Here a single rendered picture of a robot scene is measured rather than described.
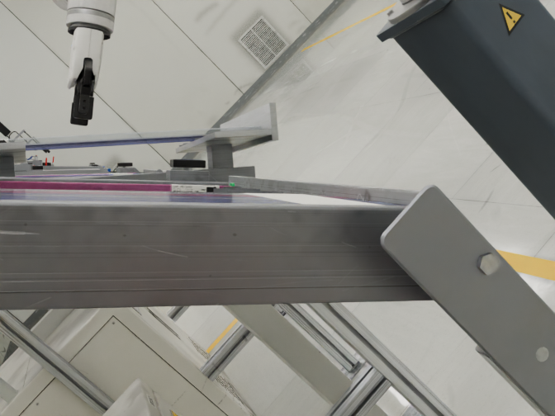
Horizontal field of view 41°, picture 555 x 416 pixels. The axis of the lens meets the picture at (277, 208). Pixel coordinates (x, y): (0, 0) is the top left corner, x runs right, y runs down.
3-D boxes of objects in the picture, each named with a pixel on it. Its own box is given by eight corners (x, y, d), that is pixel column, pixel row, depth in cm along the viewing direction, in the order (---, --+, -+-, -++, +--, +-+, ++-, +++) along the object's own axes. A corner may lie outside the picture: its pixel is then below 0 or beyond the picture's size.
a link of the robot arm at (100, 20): (65, 17, 136) (64, 34, 136) (68, 5, 128) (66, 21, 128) (111, 26, 139) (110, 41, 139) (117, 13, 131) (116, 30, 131)
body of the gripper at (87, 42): (66, 30, 137) (60, 89, 136) (69, 16, 127) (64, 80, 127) (107, 36, 139) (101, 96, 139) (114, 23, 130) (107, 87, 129)
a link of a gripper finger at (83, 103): (76, 79, 128) (73, 117, 128) (78, 76, 125) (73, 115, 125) (95, 82, 129) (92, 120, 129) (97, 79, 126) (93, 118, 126)
